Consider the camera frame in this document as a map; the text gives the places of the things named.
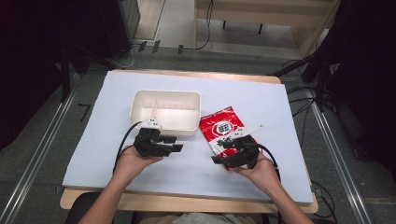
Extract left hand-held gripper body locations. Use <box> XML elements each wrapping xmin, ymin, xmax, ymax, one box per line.
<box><xmin>134</xmin><ymin>97</ymin><xmax>172</xmax><ymax>159</ymax></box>

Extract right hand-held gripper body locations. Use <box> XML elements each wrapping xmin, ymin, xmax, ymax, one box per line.
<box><xmin>229</xmin><ymin>124</ymin><xmax>265</xmax><ymax>171</ymax></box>

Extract red snack packet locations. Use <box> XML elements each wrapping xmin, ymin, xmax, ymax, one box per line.
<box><xmin>199</xmin><ymin>105</ymin><xmax>263</xmax><ymax>171</ymax></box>

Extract person's right hand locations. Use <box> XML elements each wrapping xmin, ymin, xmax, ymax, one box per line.
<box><xmin>232</xmin><ymin>153</ymin><xmax>281</xmax><ymax>196</ymax></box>

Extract person's left hand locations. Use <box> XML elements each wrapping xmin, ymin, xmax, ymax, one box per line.
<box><xmin>113</xmin><ymin>145</ymin><xmax>164</xmax><ymax>188</ymax></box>

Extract white plastic container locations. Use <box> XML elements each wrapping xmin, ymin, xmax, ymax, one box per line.
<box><xmin>129</xmin><ymin>89</ymin><xmax>202</xmax><ymax>137</ymax></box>

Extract person's grey shorts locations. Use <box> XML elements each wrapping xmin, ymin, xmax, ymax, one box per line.
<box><xmin>172</xmin><ymin>212</ymin><xmax>250</xmax><ymax>224</ymax></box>

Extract white table mat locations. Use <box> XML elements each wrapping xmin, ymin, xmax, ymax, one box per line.
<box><xmin>62</xmin><ymin>70</ymin><xmax>314</xmax><ymax>204</ymax></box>

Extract light wooden bench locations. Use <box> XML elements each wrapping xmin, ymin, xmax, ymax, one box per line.
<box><xmin>193</xmin><ymin>0</ymin><xmax>341</xmax><ymax>58</ymax></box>

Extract black curtain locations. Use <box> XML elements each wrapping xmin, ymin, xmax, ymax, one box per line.
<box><xmin>0</xmin><ymin>0</ymin><xmax>135</xmax><ymax>151</ymax></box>
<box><xmin>306</xmin><ymin>0</ymin><xmax>396</xmax><ymax>175</ymax></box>

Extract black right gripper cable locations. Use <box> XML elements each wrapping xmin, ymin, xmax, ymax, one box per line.
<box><xmin>253</xmin><ymin>142</ymin><xmax>282</xmax><ymax>182</ymax></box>

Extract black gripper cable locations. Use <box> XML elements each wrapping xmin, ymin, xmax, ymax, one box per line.
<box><xmin>112</xmin><ymin>120</ymin><xmax>144</xmax><ymax>174</ymax></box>
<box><xmin>253</xmin><ymin>142</ymin><xmax>282</xmax><ymax>182</ymax></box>

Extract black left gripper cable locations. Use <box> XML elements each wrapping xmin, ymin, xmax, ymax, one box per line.
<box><xmin>112</xmin><ymin>120</ymin><xmax>144</xmax><ymax>174</ymax></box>

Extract bundle of black floor cables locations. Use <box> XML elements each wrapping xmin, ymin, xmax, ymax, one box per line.
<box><xmin>281</xmin><ymin>58</ymin><xmax>317</xmax><ymax>147</ymax></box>

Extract white floor cable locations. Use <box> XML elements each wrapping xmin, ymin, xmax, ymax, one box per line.
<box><xmin>119</xmin><ymin>45</ymin><xmax>142</xmax><ymax>70</ymax></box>

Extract metal floor rail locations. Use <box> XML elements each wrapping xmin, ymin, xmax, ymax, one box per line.
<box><xmin>0</xmin><ymin>88</ymin><xmax>78</xmax><ymax>224</ymax></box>
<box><xmin>306</xmin><ymin>88</ymin><xmax>373</xmax><ymax>224</ymax></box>

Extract black floor cable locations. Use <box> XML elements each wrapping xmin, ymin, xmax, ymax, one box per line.
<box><xmin>311</xmin><ymin>180</ymin><xmax>338</xmax><ymax>219</ymax></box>
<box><xmin>182</xmin><ymin>0</ymin><xmax>215</xmax><ymax>51</ymax></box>

